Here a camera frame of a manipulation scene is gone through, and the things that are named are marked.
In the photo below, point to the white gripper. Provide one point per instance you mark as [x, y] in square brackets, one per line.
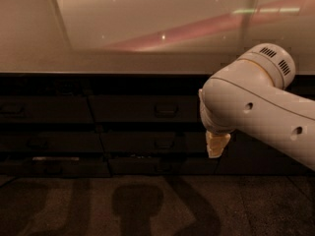
[213, 127]

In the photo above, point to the glossy counter top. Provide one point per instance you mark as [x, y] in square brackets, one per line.
[149, 36]

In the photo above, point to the dark drawer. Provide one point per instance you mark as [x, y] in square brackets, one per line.
[44, 110]
[154, 142]
[60, 167]
[144, 108]
[50, 142]
[162, 166]

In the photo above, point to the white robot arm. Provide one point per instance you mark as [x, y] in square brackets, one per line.
[249, 95]

